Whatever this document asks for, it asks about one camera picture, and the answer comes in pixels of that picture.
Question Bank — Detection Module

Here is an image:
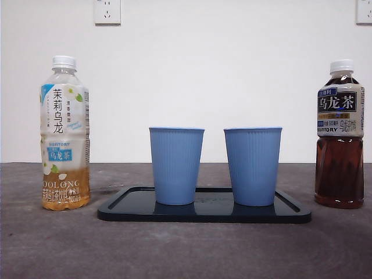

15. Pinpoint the jasmine oolong tea bottle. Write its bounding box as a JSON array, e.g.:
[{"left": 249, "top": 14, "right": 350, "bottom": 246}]
[{"left": 39, "top": 55, "right": 91, "bottom": 210}]

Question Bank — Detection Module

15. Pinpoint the white wall socket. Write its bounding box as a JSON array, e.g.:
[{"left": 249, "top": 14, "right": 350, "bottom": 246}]
[
  {"left": 356, "top": 0, "right": 372, "bottom": 24},
  {"left": 94, "top": 0, "right": 121, "bottom": 26}
]

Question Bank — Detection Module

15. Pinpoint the blue ribbed cup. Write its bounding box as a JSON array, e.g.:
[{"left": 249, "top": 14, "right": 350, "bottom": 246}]
[
  {"left": 223, "top": 126, "right": 283, "bottom": 207},
  {"left": 148, "top": 126, "right": 205, "bottom": 206}
]

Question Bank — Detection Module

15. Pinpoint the dark blue tray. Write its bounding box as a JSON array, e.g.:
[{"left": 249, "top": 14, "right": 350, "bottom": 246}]
[{"left": 96, "top": 186, "right": 312, "bottom": 224}]

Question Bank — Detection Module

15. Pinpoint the dark oolong tea bottle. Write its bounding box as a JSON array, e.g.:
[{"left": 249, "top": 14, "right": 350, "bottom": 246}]
[{"left": 314, "top": 59, "right": 365, "bottom": 209}]

